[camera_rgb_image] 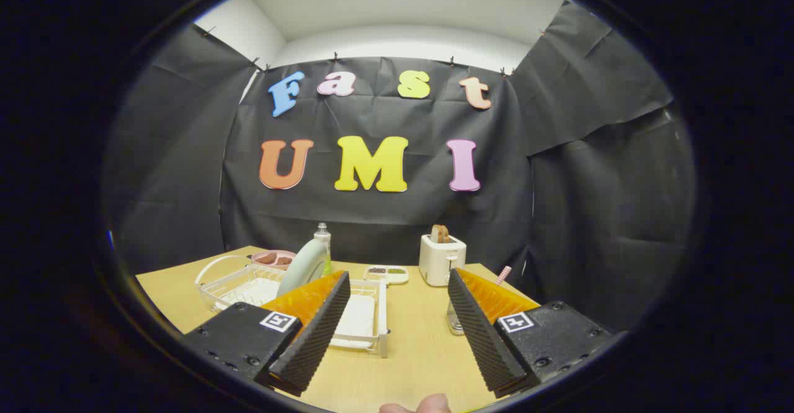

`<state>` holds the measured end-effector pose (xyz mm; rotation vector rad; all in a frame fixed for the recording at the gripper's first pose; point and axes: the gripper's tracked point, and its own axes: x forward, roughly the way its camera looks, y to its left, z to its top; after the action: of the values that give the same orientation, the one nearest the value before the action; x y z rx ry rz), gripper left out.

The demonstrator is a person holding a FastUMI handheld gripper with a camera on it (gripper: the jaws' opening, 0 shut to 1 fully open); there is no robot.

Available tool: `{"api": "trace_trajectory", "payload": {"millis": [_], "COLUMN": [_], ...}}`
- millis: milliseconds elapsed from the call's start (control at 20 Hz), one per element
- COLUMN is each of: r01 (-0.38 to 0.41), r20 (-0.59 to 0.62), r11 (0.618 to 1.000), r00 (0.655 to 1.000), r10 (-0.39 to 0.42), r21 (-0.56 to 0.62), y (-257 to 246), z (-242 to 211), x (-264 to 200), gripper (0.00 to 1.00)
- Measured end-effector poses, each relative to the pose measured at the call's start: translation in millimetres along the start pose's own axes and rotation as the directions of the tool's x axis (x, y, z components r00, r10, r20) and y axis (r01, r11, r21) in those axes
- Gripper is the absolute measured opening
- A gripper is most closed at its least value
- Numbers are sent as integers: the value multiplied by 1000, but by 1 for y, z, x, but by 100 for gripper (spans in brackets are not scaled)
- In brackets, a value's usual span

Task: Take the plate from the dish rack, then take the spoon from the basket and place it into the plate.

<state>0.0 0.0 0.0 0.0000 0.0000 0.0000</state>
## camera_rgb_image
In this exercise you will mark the pink plate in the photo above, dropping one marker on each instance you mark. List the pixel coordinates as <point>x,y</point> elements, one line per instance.
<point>276,266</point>

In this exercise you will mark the black backdrop cloth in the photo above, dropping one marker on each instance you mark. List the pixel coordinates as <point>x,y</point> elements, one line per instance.
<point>384,221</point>

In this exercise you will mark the white toaster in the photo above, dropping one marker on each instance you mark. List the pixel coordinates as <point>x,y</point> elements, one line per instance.
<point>437,261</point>

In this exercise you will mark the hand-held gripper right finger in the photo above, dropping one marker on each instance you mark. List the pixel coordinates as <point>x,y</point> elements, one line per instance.
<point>481,332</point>

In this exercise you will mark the pale green plate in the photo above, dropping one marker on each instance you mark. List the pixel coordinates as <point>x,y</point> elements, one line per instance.
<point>304,267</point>

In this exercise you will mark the brown bread slice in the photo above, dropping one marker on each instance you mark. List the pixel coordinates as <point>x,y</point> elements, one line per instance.
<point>440,234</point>

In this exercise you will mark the clear bottle with green drink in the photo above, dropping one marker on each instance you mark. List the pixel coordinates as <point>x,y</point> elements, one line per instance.
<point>322,236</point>

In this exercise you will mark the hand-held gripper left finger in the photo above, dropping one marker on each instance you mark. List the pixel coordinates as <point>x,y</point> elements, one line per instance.
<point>316,332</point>

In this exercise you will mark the white divided tray with beans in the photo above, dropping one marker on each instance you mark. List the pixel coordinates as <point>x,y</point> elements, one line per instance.
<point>397,278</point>

